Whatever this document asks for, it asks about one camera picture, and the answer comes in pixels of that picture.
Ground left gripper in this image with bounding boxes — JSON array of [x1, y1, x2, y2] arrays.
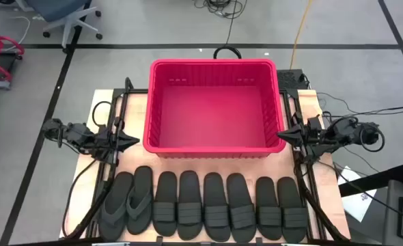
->
[[97, 124, 141, 156]]

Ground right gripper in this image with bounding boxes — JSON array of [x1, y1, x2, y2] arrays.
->
[[276, 115, 320, 153]]

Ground dark grey flip-flop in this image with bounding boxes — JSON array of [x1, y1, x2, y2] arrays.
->
[[98, 171, 135, 242], [126, 165, 154, 236]]

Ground red plastic bin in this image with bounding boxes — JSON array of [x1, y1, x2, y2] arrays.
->
[[142, 58, 287, 159]]

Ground black control box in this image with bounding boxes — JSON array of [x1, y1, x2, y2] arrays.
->
[[276, 69, 307, 92]]

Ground black desk bar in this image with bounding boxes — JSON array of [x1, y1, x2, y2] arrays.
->
[[337, 163, 403, 198]]

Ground white paper sheet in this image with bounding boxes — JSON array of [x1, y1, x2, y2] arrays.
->
[[337, 165, 378, 223]]

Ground grey desk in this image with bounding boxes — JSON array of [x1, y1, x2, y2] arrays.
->
[[381, 179, 403, 246]]

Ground blue office chair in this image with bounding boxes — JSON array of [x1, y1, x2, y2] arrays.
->
[[23, 0, 103, 51]]

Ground black aluminium frame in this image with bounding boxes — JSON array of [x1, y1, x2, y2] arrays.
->
[[66, 77, 150, 240], [279, 87, 351, 242]]

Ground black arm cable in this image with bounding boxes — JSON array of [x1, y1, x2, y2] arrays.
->
[[61, 159, 100, 238]]

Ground black floor cables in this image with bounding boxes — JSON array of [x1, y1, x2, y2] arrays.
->
[[316, 91, 403, 117]]

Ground black looped cable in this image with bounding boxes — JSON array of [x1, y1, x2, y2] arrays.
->
[[212, 45, 242, 62]]

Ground yellow floor cable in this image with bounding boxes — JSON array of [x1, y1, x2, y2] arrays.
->
[[289, 0, 314, 70]]

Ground white cable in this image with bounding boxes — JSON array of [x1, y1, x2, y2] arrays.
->
[[3, 15, 31, 52]]

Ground black cable tangle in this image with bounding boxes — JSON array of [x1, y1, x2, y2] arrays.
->
[[193, 0, 249, 20]]

